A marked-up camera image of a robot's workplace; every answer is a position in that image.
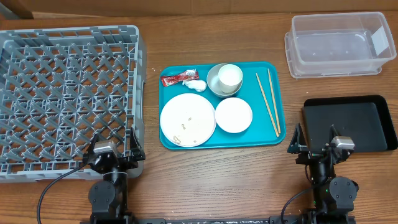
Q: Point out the clear plastic bin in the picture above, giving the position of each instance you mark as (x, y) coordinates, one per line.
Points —
(338, 45)

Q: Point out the grey bowl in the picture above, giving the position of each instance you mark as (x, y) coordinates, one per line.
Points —
(213, 82)

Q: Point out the red snack wrapper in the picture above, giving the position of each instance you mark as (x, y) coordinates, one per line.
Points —
(188, 75)

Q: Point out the small pink-white bowl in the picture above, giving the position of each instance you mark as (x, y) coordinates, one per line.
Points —
(233, 115)

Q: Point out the teal plastic tray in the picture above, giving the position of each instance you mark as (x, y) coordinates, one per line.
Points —
(261, 131)

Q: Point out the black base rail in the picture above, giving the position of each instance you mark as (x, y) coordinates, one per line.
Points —
(271, 220)

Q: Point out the black plastic tray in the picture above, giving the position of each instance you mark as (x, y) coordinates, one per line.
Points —
(365, 119)

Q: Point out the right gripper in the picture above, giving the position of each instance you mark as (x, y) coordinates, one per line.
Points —
(315, 154)

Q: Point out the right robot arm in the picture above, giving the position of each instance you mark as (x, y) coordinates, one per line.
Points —
(333, 196)

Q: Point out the left wooden chopstick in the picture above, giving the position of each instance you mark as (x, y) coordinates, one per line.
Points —
(267, 106)

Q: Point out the white cup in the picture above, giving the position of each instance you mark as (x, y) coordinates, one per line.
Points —
(230, 77)

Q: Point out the crumpled white tissue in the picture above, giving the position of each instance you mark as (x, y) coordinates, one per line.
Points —
(197, 85)

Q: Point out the grey plastic dish rack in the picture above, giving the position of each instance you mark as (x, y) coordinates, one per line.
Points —
(60, 88)

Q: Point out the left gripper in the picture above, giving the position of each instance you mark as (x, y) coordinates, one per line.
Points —
(133, 162)

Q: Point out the large white dirty plate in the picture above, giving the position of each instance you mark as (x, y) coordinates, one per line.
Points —
(188, 120)

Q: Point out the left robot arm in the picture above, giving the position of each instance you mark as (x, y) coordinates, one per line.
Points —
(108, 197)

